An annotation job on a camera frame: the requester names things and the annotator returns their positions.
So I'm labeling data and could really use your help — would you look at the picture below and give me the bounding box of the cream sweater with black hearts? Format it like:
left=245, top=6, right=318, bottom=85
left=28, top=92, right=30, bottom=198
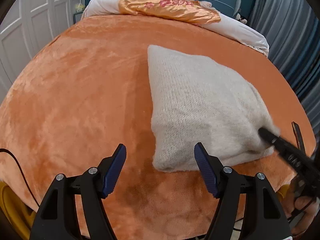
left=148, top=45, right=279, bottom=172

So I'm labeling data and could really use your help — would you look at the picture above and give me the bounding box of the operator right hand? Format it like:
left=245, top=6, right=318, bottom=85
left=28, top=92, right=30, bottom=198
left=281, top=176, right=319, bottom=236

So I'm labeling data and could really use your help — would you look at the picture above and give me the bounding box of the yellow garment of operator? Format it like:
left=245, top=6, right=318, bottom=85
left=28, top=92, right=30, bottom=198
left=1, top=181, right=36, bottom=239

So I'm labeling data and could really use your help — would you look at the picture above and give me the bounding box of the orange plush bedspread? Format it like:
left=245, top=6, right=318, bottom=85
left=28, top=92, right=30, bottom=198
left=1, top=15, right=316, bottom=239

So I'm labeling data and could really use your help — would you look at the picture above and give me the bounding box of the grey blue curtain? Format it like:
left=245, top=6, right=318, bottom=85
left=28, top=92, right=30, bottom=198
left=249, top=0, right=319, bottom=134

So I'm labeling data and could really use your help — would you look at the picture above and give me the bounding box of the white duvet roll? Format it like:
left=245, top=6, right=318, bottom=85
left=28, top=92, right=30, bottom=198
left=81, top=0, right=269, bottom=56

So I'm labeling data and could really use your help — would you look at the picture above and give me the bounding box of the plush toy on nightstand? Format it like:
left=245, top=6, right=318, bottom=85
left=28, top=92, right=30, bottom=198
left=235, top=13, right=248, bottom=25

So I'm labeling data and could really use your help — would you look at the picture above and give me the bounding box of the bedside nightstand with items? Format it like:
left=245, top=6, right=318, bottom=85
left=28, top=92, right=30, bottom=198
left=73, top=3, right=85, bottom=24

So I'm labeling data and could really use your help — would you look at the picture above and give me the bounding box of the orange floral satin pillow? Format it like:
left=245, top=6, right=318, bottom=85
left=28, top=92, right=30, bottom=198
left=118, top=0, right=221, bottom=25

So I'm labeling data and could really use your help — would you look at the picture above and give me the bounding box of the black cable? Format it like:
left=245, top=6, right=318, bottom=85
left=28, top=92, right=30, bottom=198
left=0, top=148, right=41, bottom=208

